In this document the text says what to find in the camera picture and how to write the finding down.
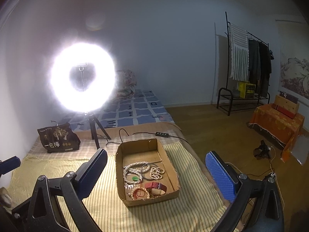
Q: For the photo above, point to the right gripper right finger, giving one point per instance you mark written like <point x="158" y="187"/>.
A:
<point x="223" y="174"/>

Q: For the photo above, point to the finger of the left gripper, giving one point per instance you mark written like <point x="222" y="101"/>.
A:
<point x="9" y="165"/>

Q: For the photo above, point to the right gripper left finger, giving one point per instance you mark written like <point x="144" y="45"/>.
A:
<point x="88" y="174"/>

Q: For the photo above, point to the yellow striped cloth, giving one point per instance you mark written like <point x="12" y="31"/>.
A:
<point x="198" y="206"/>

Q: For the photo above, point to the black snack bag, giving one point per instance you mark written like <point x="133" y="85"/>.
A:
<point x="59" y="138"/>

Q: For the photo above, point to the black tripod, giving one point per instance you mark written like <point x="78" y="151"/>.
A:
<point x="94" y="122"/>

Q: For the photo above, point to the cardboard tray box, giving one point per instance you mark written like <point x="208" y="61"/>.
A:
<point x="147" y="159"/>

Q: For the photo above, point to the orange covered box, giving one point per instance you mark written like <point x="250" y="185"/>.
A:
<point x="282" y="121"/>

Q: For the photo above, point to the yellow crate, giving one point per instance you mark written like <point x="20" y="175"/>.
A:
<point x="246" y="90"/>

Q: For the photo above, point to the blue patterned blanket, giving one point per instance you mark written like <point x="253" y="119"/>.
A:
<point x="144" y="107"/>

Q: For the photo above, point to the floral pillow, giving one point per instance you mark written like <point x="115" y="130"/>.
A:
<point x="125" y="84"/>

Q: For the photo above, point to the black clothes rack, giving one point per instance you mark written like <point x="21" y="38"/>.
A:
<point x="260" y="68"/>

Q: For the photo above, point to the striped hanging cloth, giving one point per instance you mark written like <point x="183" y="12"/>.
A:
<point x="239" y="53"/>

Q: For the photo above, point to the white ring light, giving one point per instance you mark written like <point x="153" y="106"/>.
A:
<point x="83" y="77"/>

